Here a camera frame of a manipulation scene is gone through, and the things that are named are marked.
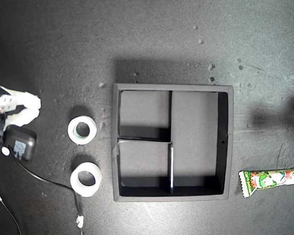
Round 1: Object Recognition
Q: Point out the white tape roll green core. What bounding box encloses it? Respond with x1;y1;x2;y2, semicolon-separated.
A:
67;115;98;145

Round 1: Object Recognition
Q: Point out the green printed snack bar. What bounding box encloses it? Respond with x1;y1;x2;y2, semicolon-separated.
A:
238;165;294;198

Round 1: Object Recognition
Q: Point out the black compartment tray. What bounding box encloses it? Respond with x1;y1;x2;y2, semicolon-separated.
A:
112;83;234;203

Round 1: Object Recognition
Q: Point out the black camera cable white connector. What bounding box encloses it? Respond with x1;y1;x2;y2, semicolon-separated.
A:
13;150;85;235

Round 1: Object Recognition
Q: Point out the thin black cable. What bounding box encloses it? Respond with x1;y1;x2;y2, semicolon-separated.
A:
0;182;22;235

